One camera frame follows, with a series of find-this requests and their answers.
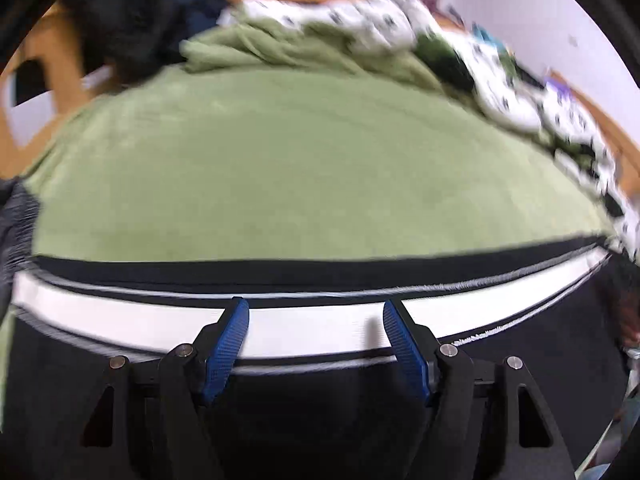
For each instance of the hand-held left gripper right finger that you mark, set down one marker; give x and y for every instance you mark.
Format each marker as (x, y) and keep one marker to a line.
(407, 357)

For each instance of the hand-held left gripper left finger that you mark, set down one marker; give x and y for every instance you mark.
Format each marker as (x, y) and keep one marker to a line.
(226, 352)

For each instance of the black pants with white waistband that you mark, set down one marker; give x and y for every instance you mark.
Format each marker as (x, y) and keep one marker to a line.
(320, 320)

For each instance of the green fleece blanket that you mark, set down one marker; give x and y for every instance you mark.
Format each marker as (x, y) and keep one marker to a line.
(300, 160)

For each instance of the grey jeans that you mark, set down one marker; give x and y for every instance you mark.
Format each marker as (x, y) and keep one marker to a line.
(15, 225)

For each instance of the purple plush item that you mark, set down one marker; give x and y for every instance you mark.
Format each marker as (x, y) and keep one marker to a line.
(559, 87)

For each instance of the teal patterned pillow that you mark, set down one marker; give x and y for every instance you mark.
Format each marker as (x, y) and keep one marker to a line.
(484, 35)

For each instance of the white floral quilt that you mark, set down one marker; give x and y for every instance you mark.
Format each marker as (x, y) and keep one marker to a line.
(385, 20)

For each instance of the black jacket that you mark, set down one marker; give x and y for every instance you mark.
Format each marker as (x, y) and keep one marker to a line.
(125, 20)

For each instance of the navy garment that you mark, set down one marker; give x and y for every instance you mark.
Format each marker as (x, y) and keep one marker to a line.
(200, 5)

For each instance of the wooden bed frame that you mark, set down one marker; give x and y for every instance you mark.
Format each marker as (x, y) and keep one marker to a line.
(55, 55)

